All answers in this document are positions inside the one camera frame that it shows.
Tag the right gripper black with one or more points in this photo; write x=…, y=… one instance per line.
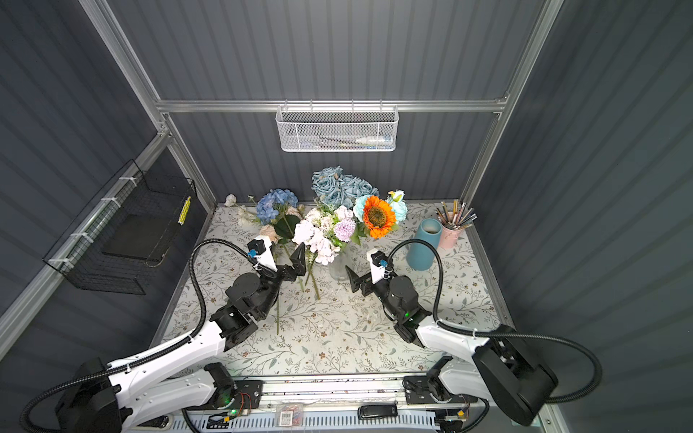
x=370, y=281

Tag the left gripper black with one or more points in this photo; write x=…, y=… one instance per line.
x=278, y=273

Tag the clear glass vase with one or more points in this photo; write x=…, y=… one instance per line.
x=338, y=269

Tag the white pink flower bunch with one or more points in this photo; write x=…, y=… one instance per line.
x=326, y=231

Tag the peach rose stem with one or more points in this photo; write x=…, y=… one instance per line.
x=270, y=231

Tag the blue hydrangea flower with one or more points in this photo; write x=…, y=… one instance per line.
x=274, y=205

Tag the teal ceramic vase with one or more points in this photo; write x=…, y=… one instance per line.
x=420, y=256

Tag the orange gerbera flower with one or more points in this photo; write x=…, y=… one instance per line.
x=378, y=217

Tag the dusty blue rose bunch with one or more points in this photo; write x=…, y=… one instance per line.
x=334, y=188

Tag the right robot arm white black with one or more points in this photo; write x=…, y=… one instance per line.
x=507, y=371

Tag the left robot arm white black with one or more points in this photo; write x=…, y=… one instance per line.
x=127, y=392

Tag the floral patterned table mat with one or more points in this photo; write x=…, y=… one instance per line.
x=342, y=332

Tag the pink pencil cup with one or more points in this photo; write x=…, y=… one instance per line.
x=449, y=237

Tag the black remote device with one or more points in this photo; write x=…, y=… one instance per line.
x=377, y=411

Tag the white marker in basket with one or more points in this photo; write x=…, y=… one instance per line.
x=365, y=142

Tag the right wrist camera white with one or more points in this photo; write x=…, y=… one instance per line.
x=378, y=265

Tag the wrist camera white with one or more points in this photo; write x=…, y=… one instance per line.
x=260, y=252
x=378, y=265

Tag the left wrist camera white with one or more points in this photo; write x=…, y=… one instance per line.
x=260, y=252

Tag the white wire mesh basket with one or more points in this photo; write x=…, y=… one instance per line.
x=299, y=127

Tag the black wire basket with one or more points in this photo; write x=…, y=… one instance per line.
x=120, y=244

